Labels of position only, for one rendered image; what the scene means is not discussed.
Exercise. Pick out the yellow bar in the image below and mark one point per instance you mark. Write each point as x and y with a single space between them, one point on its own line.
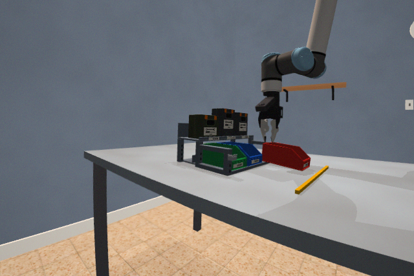
310 181

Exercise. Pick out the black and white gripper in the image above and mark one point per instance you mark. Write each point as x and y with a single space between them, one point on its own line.
274 112

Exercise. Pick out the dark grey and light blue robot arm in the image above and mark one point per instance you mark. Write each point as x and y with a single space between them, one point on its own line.
306 61

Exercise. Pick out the red bin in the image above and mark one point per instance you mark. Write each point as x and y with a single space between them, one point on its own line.
290 156

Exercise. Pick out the blue open bin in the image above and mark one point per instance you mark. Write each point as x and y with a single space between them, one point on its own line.
249 151

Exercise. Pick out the grey metal bin rack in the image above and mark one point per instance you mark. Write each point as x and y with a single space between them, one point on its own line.
197 158

